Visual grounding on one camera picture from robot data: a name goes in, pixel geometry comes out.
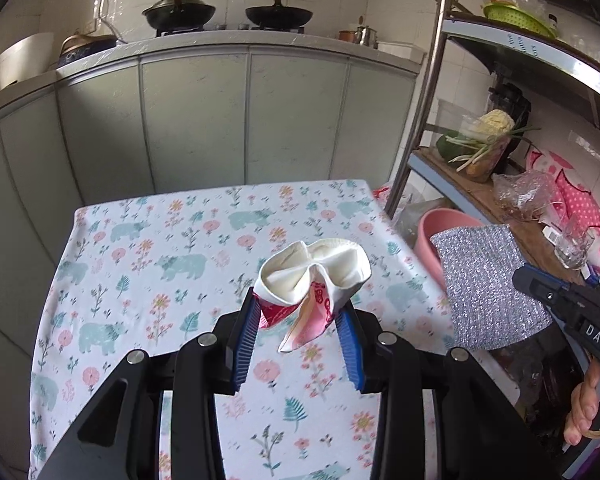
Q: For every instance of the white bag red print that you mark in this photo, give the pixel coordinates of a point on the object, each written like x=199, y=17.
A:
x=385, y=195

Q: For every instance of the floral print container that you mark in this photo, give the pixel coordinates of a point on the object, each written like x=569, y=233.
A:
x=492, y=160

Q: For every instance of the steel pot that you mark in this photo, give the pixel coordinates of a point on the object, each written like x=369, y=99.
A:
x=366, y=36

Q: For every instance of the person's right hand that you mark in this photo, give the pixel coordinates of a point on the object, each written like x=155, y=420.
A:
x=582, y=405

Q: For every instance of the silver scouring cloth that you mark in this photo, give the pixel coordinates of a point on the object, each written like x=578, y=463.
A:
x=485, y=290

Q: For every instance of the dark green vegetable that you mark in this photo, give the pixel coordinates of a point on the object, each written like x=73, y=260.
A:
x=445, y=147

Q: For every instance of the clear glass cup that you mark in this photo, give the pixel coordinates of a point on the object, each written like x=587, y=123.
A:
x=575, y=247

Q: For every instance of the grey kitchen counter cabinet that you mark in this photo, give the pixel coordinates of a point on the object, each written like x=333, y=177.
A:
x=195, y=110

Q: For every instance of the pink plastic bucket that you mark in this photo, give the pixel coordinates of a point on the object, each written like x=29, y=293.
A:
x=430, y=240

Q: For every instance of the clear plastic container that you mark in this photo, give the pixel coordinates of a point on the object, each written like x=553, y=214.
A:
x=452, y=115

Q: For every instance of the small white box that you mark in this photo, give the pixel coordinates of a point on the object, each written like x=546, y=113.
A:
x=551, y=233

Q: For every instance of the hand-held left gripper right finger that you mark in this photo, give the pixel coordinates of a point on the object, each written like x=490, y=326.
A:
x=352, y=355

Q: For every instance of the black blender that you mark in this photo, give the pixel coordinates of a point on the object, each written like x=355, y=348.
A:
x=510, y=100

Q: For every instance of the crumpled clear plastic bag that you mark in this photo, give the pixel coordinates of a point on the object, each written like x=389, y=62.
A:
x=525, y=192

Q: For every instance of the white rectangular container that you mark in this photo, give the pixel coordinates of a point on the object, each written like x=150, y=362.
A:
x=400, y=48

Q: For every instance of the green plastic colander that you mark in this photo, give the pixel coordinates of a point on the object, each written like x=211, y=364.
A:
x=520, y=20

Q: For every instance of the small copper pot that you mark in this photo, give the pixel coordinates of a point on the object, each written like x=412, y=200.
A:
x=346, y=36

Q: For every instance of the metal storage rack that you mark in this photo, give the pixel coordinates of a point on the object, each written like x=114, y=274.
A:
x=430, y=85

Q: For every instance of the gas stove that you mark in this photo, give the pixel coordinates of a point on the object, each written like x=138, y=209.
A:
x=230, y=30

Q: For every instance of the napa cabbage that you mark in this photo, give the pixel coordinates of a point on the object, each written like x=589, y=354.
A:
x=492, y=122

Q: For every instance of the pink polka dot cloth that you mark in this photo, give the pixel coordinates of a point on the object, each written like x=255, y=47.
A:
x=585, y=205

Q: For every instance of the dark pot brown lid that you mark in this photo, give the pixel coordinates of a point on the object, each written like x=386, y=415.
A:
x=85, y=47

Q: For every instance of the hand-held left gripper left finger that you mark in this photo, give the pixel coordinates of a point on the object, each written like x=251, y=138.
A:
x=245, y=342

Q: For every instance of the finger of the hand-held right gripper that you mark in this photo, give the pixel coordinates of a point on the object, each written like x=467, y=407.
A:
x=540, y=285

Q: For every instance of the floral bear print tablecloth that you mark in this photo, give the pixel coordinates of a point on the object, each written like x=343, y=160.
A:
x=155, y=240

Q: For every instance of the black wok with lid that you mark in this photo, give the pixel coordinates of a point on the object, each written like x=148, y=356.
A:
x=180, y=12

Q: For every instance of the green onions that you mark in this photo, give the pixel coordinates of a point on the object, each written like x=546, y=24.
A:
x=472, y=152

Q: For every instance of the white rice cooker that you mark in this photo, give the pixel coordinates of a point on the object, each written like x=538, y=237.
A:
x=22, y=60

